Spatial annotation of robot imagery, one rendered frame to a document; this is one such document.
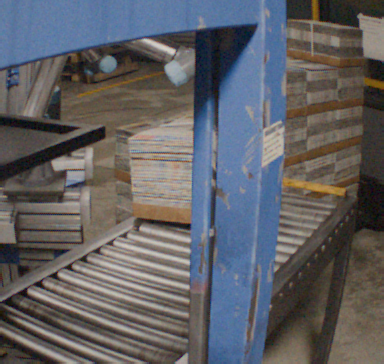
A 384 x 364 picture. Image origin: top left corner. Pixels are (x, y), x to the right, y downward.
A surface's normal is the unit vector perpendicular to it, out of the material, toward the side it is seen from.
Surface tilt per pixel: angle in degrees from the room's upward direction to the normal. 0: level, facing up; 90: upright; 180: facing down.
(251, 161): 90
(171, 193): 90
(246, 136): 90
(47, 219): 90
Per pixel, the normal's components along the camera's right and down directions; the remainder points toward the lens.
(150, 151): -0.48, 0.25
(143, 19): 0.88, 0.16
